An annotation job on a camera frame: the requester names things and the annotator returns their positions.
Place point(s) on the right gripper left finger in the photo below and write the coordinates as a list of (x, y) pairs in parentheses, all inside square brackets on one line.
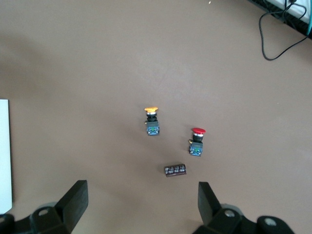
[(73, 204)]

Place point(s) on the yellow mushroom push button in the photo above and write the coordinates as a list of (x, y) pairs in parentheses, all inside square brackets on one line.
[(152, 124)]

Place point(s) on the black cylindrical capacitor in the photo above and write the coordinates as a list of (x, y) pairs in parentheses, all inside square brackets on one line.
[(176, 170)]

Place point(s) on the white table edge rail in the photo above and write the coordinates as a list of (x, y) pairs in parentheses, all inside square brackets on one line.
[(298, 11)]

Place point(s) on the red mushroom push button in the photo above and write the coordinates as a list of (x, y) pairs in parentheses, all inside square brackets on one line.
[(198, 141)]

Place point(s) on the white drawer cabinet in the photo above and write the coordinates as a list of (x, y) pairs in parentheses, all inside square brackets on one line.
[(5, 156)]

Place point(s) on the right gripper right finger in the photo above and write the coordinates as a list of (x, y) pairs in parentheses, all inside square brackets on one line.
[(209, 209)]

